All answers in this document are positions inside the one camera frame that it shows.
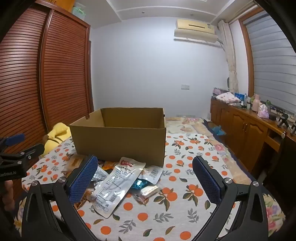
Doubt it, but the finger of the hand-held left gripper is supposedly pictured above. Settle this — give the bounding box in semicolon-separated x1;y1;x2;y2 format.
0;143;45;161
0;133;25;149

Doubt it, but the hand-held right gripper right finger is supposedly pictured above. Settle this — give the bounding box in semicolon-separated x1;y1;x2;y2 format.
192;156;270;241

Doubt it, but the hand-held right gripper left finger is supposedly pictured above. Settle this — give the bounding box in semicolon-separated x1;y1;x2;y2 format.
21;155;99;241

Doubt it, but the beige bread packet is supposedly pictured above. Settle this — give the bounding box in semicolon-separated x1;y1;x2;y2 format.
67;155;86;175

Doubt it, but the orange snack packet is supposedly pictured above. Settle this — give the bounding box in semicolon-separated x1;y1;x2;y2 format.
102;161;116;173

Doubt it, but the silver snack packet red label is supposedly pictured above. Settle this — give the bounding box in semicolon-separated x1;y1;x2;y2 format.
89;157;146;218

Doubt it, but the brown cardboard box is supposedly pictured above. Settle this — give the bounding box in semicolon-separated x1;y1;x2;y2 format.
69;107;166;167

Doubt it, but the person's left hand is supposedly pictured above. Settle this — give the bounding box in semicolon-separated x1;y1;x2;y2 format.
3;180;16;209

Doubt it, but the brown snack packet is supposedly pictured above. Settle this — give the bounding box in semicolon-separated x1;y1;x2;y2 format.
76;188;93;209

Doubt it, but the silver printed snack packet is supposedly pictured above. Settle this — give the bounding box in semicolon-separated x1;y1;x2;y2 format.
92;166;110;186

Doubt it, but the yellow plush toy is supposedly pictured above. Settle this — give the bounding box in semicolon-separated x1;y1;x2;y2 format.
43;122;72;155

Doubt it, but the orange fruit print bedsheet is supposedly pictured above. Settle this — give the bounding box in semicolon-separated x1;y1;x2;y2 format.
14;133;286;241

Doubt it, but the white snack packet blue print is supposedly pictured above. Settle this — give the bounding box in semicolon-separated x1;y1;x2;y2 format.
139;165;163;184

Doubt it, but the blue foil candy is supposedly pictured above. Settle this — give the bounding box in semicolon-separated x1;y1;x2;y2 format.
132;179;149;190

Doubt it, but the cream biscuit packet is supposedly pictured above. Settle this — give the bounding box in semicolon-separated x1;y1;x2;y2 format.
133;185;162;205

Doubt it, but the floral quilt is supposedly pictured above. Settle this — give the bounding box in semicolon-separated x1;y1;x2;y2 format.
165;116;229;141

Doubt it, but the wooden cabinet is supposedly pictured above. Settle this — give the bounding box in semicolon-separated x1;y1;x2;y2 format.
210;97;287;177

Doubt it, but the brown louvred wardrobe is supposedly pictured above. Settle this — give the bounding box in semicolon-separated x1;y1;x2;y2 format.
0;0;95;186

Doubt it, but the dark wooden chair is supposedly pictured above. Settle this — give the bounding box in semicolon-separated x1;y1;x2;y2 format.
264;132;296;210

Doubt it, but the folded floral cloth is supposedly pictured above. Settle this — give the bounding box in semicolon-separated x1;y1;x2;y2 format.
216;92;241;103

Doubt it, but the pink plastic bag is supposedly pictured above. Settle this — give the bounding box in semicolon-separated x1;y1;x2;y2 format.
257;104;270;119

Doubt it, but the pink bottle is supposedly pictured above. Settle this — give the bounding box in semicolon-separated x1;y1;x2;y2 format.
252;95;261;112

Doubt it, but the patterned curtain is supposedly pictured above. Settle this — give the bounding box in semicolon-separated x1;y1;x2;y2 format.
218;20;239;93

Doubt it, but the grey window blind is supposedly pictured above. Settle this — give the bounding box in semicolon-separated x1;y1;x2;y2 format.
244;14;296;114

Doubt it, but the green lidded storage box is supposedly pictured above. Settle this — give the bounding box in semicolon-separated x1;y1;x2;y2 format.
72;3;87;19

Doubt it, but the beige air conditioner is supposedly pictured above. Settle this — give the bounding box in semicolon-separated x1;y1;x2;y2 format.
174;19;219;45

